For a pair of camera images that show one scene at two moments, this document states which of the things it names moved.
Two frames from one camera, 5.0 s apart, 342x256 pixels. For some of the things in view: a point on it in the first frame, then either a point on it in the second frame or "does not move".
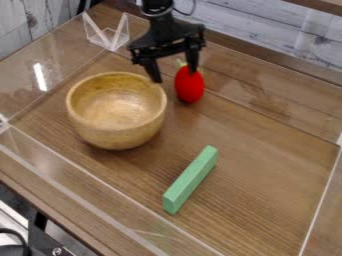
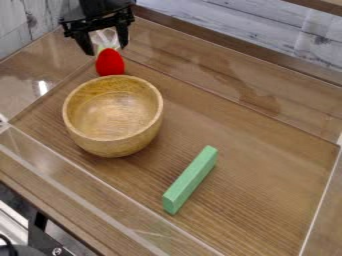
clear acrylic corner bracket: x=110 y=39 does not move
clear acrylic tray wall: x=76 y=200 does not move
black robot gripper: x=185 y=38 → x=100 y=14
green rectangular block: x=179 y=193 does not move
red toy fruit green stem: x=188 y=84 → x=109 y=63
